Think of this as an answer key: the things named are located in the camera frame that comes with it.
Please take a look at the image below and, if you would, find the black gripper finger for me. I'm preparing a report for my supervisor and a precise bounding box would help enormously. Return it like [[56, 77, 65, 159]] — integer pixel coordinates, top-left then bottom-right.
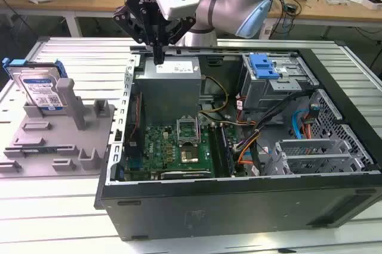
[[159, 17, 197, 66], [112, 5, 160, 66]]

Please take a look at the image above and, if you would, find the hard disk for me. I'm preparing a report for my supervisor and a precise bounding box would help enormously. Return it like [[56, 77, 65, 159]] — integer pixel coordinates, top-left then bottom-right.
[[2, 58, 69, 114]]

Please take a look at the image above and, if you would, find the metal disk bay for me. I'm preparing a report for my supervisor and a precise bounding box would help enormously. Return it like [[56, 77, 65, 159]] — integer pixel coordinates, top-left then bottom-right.
[[264, 138, 375, 176]]

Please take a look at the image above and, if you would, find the wooden desk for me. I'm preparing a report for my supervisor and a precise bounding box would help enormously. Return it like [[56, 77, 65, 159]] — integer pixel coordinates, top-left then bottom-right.
[[0, 0, 382, 39]]

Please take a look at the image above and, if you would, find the grey power supply unit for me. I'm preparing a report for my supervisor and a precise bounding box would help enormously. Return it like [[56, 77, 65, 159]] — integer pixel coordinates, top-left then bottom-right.
[[134, 56, 204, 118]]

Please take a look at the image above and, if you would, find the blue plastic drive latch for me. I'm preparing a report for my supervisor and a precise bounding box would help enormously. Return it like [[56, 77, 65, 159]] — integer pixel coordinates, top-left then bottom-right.
[[248, 53, 283, 80]]

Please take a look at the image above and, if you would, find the metal socket cover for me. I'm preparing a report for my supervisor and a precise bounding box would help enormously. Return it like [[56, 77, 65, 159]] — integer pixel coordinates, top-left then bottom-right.
[[176, 116, 199, 146]]

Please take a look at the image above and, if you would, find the metal drive cage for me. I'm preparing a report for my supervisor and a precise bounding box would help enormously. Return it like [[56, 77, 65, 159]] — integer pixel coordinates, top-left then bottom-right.
[[240, 52, 319, 112]]

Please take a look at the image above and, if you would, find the green motherboard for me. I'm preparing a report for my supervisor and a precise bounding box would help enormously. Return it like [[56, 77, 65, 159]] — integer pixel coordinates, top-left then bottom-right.
[[124, 121, 239, 181]]

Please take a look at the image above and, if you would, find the black RAM slot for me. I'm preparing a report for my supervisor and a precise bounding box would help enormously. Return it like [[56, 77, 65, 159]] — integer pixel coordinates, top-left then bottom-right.
[[208, 123, 222, 178], [220, 124, 234, 177]]

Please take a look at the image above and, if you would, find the CPU socket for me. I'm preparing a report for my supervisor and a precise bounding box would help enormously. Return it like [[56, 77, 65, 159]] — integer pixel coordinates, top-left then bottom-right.
[[178, 143, 199, 164]]

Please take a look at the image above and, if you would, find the grey parts rack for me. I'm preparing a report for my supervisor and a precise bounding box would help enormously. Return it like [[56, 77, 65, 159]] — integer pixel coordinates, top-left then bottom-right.
[[0, 78, 116, 179]]

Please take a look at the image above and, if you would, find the black graphics card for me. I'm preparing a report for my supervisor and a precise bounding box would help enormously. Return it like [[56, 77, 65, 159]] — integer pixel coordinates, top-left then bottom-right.
[[160, 170, 211, 181]]

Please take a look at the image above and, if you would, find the dark RAM stick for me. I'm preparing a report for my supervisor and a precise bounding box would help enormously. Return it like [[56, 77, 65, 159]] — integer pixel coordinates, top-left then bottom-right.
[[18, 147, 48, 154]]

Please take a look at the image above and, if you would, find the black PC case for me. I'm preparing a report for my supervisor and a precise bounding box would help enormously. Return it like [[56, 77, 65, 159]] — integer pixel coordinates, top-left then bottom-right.
[[94, 41, 382, 241]]

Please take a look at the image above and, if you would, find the white box with black item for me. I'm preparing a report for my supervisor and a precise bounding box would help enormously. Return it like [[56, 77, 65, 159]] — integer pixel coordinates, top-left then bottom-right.
[[361, 0, 382, 10]]

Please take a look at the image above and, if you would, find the yellow and black wire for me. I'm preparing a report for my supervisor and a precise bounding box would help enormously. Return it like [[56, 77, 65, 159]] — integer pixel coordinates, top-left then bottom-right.
[[199, 75, 230, 115]]

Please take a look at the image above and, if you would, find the thick black wire bundle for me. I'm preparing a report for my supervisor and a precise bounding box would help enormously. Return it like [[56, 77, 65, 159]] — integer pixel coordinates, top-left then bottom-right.
[[252, 91, 313, 135]]

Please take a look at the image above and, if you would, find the orange wire bundle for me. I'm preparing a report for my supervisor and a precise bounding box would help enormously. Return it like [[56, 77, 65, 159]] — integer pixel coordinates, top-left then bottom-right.
[[237, 128, 263, 166]]

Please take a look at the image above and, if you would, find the orange power wire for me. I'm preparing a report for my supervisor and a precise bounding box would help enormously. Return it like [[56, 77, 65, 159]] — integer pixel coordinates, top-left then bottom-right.
[[302, 117, 313, 140]]

